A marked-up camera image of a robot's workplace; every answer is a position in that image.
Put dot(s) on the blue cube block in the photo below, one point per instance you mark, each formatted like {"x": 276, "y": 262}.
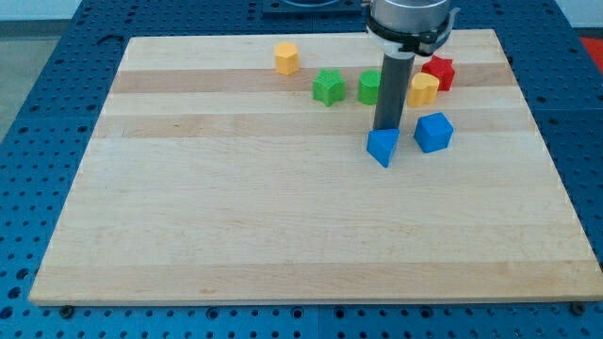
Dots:
{"x": 433, "y": 132}

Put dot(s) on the green star block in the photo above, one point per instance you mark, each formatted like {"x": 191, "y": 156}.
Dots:
{"x": 329, "y": 87}

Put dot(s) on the wooden board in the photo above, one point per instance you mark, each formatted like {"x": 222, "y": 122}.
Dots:
{"x": 211, "y": 179}

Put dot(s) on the red star block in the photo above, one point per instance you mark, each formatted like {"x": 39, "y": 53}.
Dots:
{"x": 442, "y": 69}

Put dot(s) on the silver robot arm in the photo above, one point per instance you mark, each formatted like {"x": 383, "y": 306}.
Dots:
{"x": 406, "y": 28}

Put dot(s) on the yellow hexagon block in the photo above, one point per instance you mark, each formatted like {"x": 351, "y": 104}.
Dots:
{"x": 286, "y": 56}

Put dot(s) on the yellow heart block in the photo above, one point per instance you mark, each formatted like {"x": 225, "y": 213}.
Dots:
{"x": 423, "y": 89}

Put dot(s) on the green cylinder block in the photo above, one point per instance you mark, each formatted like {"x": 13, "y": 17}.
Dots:
{"x": 368, "y": 87}

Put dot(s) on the blue triangle block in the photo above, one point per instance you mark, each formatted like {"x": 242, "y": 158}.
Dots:
{"x": 382, "y": 144}

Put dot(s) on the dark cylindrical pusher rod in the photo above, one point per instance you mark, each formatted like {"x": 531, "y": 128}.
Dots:
{"x": 395, "y": 77}

